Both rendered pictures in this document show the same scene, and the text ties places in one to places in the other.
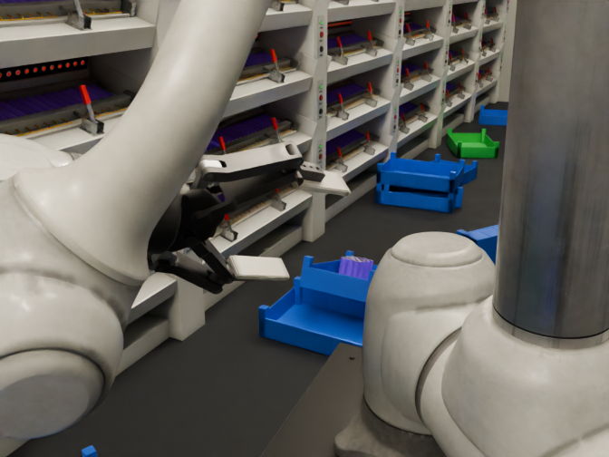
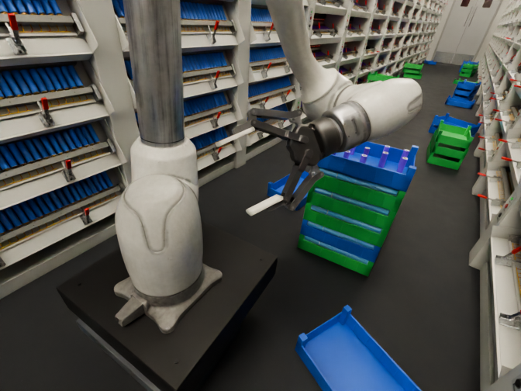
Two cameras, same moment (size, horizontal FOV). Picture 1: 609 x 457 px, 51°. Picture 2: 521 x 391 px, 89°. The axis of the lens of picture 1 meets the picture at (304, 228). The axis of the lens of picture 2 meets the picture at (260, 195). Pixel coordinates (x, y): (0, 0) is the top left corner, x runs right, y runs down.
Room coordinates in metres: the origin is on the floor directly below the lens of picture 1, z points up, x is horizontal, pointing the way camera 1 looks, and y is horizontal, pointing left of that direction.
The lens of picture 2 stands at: (1.06, 0.08, 0.82)
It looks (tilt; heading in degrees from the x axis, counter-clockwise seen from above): 34 degrees down; 185
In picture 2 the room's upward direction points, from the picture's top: 4 degrees clockwise
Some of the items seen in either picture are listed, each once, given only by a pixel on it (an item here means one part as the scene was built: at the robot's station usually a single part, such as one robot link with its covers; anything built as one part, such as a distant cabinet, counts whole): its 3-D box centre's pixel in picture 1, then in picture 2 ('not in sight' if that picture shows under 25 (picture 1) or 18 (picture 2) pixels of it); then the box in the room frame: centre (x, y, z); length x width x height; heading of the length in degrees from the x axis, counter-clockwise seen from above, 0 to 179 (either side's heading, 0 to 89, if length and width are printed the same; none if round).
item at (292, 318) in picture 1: (331, 317); not in sight; (1.38, -0.07, 0.04); 0.30 x 0.20 x 0.08; 62
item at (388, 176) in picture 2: not in sight; (366, 155); (0.18, 0.36, 0.44); 0.30 x 0.20 x 0.08; 69
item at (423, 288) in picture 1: (434, 325); (162, 227); (0.67, -0.16, 0.44); 0.18 x 0.16 x 0.22; 21
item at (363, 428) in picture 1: (425, 403); (163, 282); (0.70, -0.16, 0.31); 0.22 x 0.18 x 0.06; 155
